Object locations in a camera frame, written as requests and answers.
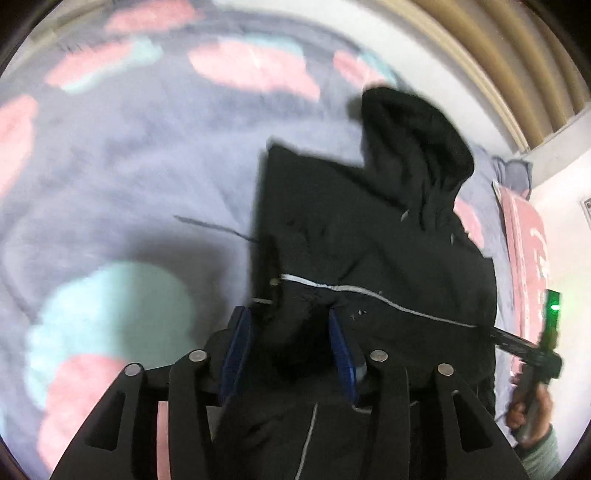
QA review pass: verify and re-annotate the grey floral bed quilt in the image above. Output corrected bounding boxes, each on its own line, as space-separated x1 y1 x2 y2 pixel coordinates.
1 10 525 479

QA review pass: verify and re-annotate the person's right hand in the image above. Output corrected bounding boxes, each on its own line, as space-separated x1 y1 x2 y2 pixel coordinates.
505 383 554 448

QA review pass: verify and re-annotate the pink pillow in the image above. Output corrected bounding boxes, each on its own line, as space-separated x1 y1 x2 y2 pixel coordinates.
493 181 553 375

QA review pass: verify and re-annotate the black hooded jacket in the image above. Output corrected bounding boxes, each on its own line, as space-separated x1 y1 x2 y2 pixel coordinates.
214 87 496 479

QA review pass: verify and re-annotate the wooden slatted headboard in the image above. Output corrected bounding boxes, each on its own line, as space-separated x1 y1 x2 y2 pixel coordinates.
367 1 590 152

